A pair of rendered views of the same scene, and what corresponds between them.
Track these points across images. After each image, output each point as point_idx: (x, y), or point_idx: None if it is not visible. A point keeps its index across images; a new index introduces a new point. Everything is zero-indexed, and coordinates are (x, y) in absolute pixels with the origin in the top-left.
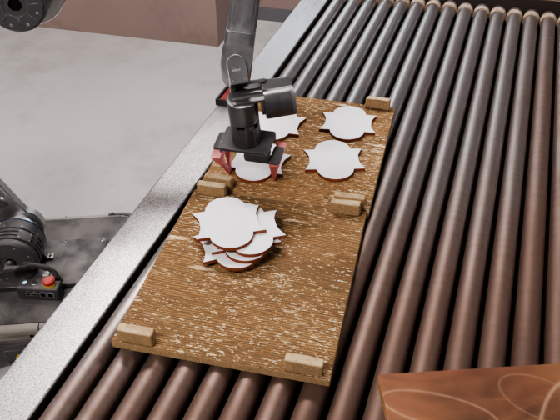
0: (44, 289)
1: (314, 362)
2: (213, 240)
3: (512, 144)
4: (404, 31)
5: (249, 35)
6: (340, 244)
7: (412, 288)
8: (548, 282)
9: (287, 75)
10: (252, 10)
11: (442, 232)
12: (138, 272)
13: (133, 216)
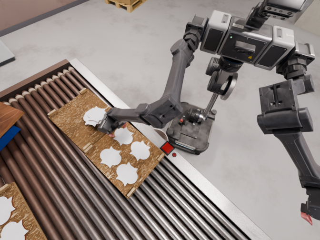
0: (180, 119)
1: (49, 113)
2: (93, 108)
3: (82, 234)
4: None
5: (113, 114)
6: (78, 139)
7: (55, 148)
8: (30, 187)
9: (175, 174)
10: (118, 115)
11: (67, 172)
12: (107, 101)
13: (124, 104)
